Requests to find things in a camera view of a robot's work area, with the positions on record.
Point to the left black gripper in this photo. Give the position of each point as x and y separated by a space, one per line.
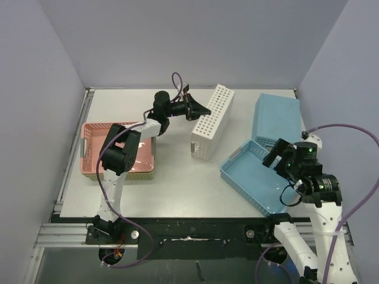
193 110

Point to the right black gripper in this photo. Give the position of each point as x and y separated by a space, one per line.
274 155

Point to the white plastic basket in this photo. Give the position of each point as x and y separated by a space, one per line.
209 129

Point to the blue plastic basket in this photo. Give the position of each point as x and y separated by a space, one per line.
265 190
276 117

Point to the yellow plastic basket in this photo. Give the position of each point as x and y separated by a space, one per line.
143 168

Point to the pink plastic basket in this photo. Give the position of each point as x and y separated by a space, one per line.
92 138

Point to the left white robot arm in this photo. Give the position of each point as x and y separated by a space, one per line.
119 151

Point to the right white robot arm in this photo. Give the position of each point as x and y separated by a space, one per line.
321 196

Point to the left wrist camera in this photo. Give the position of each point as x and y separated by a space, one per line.
185 87

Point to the black mounting base plate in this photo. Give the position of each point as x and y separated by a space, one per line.
186 238

